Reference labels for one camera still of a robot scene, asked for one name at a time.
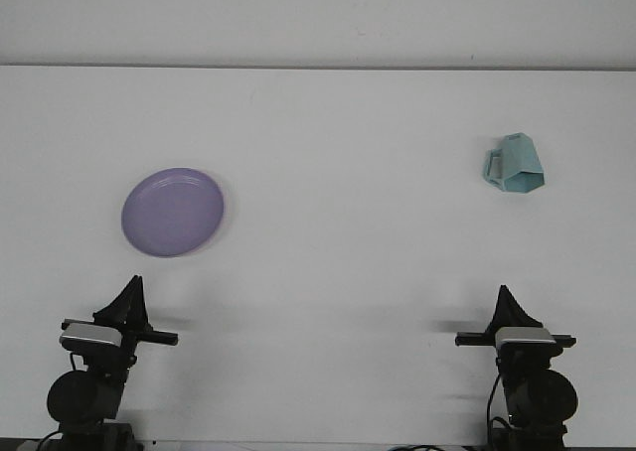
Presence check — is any pale blue faceted cup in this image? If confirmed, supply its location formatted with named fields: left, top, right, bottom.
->
left=480, top=131, right=548, bottom=194

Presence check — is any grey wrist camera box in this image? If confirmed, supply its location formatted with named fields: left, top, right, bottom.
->
left=59, top=322, right=124, bottom=350
left=494, top=327, right=557, bottom=349

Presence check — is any pale lilac round plate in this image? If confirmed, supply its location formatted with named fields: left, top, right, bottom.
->
left=120, top=167, right=226, bottom=259

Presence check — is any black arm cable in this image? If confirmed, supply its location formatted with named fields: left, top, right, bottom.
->
left=486, top=371, right=504, bottom=430

